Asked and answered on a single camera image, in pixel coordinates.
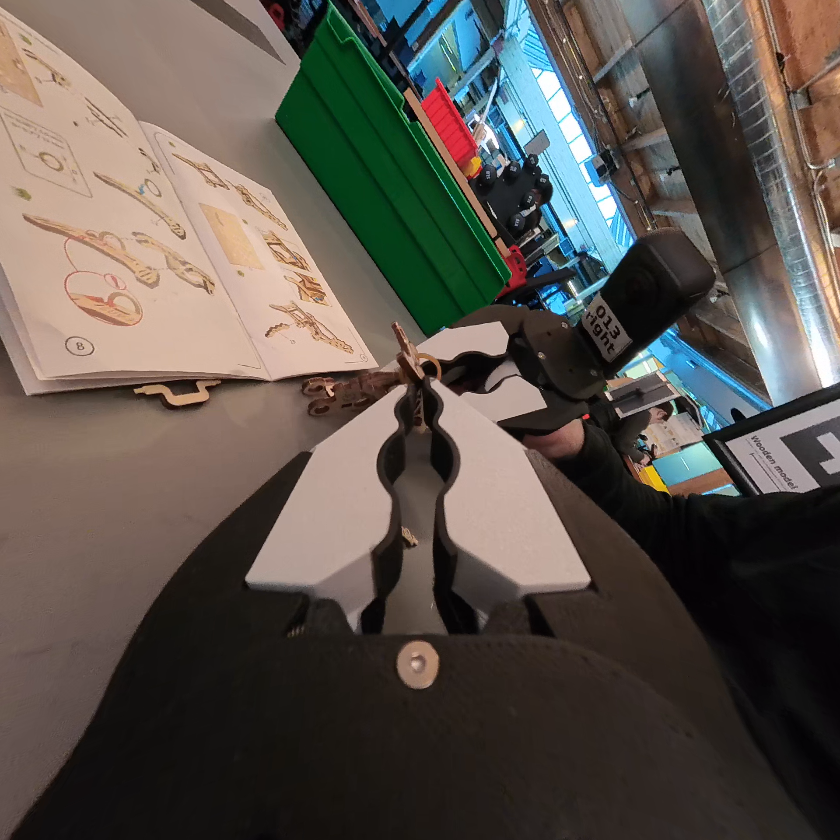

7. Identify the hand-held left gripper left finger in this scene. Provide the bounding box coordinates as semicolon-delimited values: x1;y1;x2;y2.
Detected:
245;382;421;634

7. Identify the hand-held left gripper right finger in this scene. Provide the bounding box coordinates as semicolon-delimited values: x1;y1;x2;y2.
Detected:
423;378;592;634

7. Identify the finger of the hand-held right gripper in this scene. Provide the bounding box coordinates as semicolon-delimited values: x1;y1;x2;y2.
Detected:
453;360;553;426
400;320;513;389

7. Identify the wooden model axle assembly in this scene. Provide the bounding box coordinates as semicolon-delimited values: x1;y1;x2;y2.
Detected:
390;320;443;439

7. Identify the wooden model side frame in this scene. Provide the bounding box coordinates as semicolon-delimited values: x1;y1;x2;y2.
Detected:
302;367;411;418

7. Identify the person's right hand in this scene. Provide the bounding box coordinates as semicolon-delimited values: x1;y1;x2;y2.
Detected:
525;420;586;463

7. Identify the wooden side table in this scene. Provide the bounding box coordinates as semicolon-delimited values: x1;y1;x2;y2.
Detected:
402;87;511;260

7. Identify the black rack with round caps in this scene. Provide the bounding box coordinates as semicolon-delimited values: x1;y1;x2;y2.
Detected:
471;154;553;238

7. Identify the green plastic bin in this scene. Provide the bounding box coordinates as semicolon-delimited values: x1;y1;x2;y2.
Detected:
274;0;513;337

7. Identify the zigzag wooden part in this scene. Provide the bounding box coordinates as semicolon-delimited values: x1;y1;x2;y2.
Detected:
133;378;222;410

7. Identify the red plastic bin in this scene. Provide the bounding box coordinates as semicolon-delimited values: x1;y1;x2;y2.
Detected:
420;77;480;175

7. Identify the black framed paper sign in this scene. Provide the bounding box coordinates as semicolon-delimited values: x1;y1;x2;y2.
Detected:
702;387;840;496

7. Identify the open instruction booklet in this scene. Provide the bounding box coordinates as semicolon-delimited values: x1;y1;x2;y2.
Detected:
0;7;379;396

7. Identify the silver ventilation duct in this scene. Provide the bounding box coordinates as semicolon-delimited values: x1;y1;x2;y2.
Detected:
623;0;840;408

